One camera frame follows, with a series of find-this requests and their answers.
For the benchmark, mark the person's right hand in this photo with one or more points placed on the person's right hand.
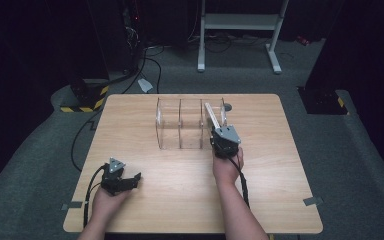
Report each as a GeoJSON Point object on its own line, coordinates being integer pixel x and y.
{"type": "Point", "coordinates": [226, 168]}

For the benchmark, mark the grey floor plate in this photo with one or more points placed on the grey floor plate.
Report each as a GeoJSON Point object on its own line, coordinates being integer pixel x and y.
{"type": "Point", "coordinates": [145, 85]}

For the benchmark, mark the person's left hand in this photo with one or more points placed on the person's left hand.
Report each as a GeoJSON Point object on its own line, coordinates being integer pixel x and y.
{"type": "Point", "coordinates": [108, 203]}

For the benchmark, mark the black base with yellow stripes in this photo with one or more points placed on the black base with yellow stripes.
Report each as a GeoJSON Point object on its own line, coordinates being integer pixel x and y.
{"type": "Point", "coordinates": [85, 96]}

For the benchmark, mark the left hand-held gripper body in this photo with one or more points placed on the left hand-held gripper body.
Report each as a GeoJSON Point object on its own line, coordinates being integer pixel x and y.
{"type": "Point", "coordinates": [113, 178]}

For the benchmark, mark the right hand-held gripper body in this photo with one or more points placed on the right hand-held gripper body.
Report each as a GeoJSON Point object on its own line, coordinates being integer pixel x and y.
{"type": "Point", "coordinates": [226, 141]}

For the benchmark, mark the dark equipment rack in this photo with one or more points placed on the dark equipment rack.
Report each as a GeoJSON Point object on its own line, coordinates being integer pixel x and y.
{"type": "Point", "coordinates": [131, 33]}

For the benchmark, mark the grey tape strip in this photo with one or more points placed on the grey tape strip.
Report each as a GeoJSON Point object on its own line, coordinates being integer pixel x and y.
{"type": "Point", "coordinates": [72, 205]}
{"type": "Point", "coordinates": [312, 201]}

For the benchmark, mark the black base with yellow mark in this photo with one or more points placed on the black base with yellow mark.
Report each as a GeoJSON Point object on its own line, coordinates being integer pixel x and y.
{"type": "Point", "coordinates": [325, 101]}

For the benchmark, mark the white metal stand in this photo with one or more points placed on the white metal stand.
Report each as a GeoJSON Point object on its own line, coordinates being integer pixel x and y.
{"type": "Point", "coordinates": [240, 33]}

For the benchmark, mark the grey round table grommet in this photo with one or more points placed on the grey round table grommet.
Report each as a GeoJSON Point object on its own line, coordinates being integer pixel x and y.
{"type": "Point", "coordinates": [227, 107]}

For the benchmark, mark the clear acrylic divider rack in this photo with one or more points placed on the clear acrylic divider rack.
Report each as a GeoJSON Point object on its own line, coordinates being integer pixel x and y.
{"type": "Point", "coordinates": [183, 123]}

